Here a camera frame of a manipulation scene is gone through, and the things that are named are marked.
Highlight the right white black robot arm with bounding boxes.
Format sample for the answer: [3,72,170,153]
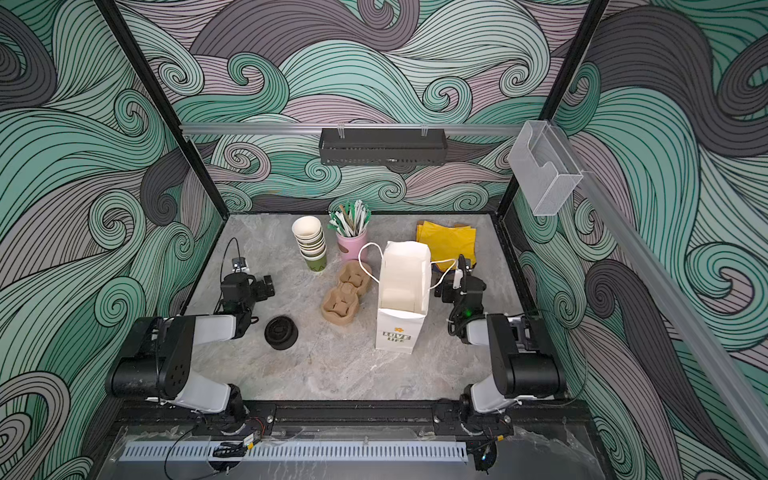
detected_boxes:
[435,255,566,422]

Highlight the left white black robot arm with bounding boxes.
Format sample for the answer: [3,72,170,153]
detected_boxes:
[105,258,275,422]

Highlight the white paper takeout bag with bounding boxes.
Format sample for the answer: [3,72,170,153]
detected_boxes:
[360,241,441,354]

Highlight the yellow napkin stack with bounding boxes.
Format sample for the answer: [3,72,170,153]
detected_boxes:
[416,221,477,272]

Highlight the stack of black cup lids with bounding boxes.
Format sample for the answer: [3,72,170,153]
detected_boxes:
[264,316,299,351]

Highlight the stack of green paper cups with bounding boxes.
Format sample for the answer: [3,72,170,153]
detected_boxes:
[292,216,327,272]

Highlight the brown pulp cup carrier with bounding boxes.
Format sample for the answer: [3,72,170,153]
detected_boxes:
[320,261,373,326]

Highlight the pink cup holder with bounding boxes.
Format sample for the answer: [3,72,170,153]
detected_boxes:
[336,230,368,262]

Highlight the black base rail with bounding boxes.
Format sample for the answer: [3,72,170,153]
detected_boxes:
[115,399,591,437]

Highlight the clear acrylic wall holder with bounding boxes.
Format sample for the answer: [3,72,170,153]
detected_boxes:
[507,120,583,217]

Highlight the white slotted cable duct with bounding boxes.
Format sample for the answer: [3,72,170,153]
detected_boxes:
[119,440,468,463]

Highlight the black wall-mounted tray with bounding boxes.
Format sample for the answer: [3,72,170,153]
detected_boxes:
[319,129,448,167]

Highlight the aluminium rail back wall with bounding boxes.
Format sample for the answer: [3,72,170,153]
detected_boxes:
[179,122,523,137]

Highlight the aluminium rail wall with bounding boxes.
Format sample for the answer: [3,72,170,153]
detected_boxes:
[545,121,767,460]
[179,122,523,137]

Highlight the aluminium rail right wall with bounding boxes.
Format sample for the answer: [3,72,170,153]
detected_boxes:
[545,121,767,460]

